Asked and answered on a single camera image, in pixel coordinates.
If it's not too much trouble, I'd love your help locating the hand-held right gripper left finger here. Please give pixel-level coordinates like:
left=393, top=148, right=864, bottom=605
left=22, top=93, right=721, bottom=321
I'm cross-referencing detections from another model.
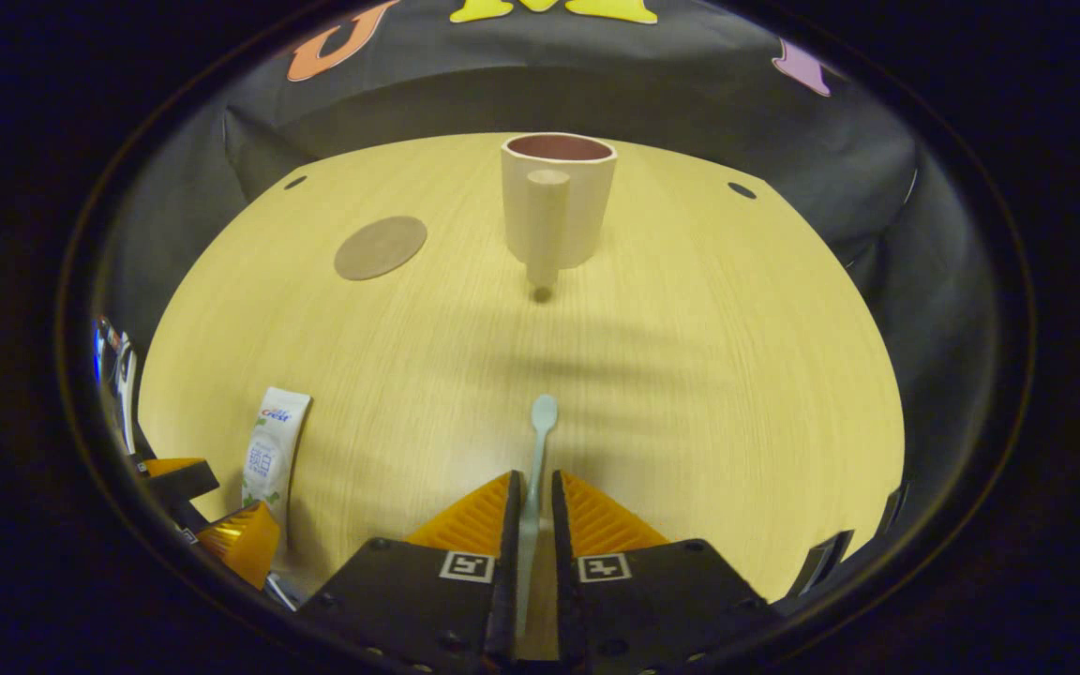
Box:
left=301, top=471, right=524, bottom=675

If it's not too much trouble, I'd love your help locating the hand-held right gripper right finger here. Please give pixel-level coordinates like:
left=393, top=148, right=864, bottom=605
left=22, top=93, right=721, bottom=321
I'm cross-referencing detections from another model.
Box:
left=551, top=470, right=775, bottom=675

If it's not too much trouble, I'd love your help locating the white toothpaste tube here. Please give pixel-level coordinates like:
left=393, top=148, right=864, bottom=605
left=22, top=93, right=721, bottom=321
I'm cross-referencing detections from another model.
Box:
left=242, top=386, right=312, bottom=554

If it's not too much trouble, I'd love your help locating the pale blue toothbrush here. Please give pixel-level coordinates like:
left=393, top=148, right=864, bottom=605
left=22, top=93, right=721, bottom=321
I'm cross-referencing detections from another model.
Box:
left=514, top=394, right=560, bottom=638

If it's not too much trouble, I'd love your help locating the round brown coaster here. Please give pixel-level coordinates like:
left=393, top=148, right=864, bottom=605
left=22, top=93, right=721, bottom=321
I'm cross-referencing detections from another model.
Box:
left=334, top=216, right=428, bottom=282

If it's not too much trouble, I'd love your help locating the beige cup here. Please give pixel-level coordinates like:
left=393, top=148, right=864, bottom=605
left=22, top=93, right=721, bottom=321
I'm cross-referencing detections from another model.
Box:
left=501, top=132, right=618, bottom=289

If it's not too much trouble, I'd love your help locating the black backdrop cloth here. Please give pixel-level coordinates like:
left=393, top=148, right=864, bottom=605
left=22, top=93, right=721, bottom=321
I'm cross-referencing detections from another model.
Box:
left=95, top=0, right=1010, bottom=563

